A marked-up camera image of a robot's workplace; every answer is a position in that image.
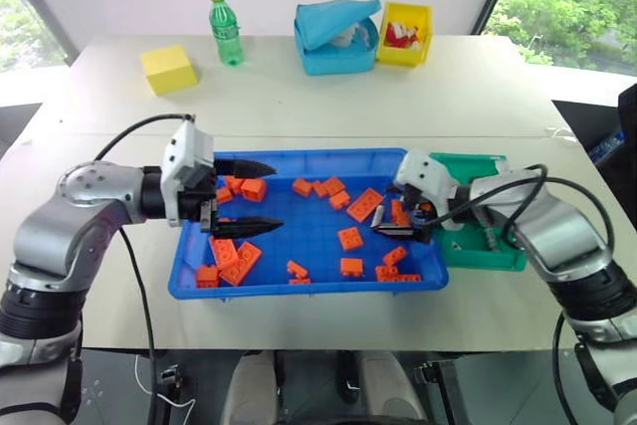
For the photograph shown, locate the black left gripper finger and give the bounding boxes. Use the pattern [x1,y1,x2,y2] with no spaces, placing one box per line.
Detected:
[213,158,279,180]
[210,216,286,242]

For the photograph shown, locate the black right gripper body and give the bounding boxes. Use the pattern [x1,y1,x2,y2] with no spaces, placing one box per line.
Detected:
[397,184,439,246]

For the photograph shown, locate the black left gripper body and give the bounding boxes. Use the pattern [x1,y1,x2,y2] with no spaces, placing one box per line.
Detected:
[176,170,220,236]

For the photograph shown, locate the blue plastic bin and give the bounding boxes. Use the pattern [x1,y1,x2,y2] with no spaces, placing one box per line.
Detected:
[167,147,451,301]

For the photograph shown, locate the green plastic bin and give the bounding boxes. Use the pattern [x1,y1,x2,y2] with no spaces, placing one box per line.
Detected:
[428,151,528,273]

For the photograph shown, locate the yellow plastic bin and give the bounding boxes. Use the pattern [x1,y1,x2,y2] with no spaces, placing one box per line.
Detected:
[376,0,434,68]

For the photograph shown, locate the large orange toy brick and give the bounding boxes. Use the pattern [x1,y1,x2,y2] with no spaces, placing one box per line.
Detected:
[218,241,264,288]
[345,187,385,224]

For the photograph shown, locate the yellow box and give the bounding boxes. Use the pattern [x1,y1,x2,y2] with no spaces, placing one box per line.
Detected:
[139,44,200,97]

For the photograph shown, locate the green plastic bottle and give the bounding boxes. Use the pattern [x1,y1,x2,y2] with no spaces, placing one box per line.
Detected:
[208,0,246,68]

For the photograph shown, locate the blue box with lid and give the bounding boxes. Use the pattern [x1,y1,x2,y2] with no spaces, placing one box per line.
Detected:
[293,0,383,77]

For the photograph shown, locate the grey rounded shape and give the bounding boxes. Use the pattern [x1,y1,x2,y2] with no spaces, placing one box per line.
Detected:
[357,349,427,425]
[221,352,280,425]

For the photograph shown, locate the red and white packets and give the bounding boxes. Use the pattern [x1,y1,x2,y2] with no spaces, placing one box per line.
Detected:
[385,21,422,51]

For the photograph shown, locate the white tissue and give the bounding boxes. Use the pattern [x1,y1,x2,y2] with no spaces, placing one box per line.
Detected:
[330,19,372,50]

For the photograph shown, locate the blue patterned item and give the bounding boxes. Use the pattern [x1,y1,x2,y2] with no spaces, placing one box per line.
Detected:
[586,128,629,161]

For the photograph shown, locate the black chair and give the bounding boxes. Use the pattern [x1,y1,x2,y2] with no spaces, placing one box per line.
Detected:
[616,81,637,168]

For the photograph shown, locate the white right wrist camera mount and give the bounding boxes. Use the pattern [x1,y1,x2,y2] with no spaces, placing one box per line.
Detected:
[392,149,458,221]

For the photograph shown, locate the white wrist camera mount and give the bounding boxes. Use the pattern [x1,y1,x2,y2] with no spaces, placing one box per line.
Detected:
[159,118,216,228]
[392,149,458,221]

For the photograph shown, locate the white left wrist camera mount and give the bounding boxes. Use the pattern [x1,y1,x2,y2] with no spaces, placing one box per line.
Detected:
[159,118,216,228]

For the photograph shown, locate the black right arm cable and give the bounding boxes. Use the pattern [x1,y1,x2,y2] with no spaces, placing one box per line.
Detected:
[427,163,618,258]

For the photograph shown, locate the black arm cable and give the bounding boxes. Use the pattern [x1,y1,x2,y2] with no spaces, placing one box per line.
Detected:
[93,113,196,162]
[427,163,618,258]

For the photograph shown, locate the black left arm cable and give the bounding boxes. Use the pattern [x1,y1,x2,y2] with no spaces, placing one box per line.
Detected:
[93,113,196,162]

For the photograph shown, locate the black hanging cable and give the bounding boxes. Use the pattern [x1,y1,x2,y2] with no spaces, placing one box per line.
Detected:
[550,313,579,425]
[117,225,160,425]

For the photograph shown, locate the thin white wire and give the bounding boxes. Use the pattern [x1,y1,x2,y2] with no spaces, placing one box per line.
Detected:
[134,354,197,425]

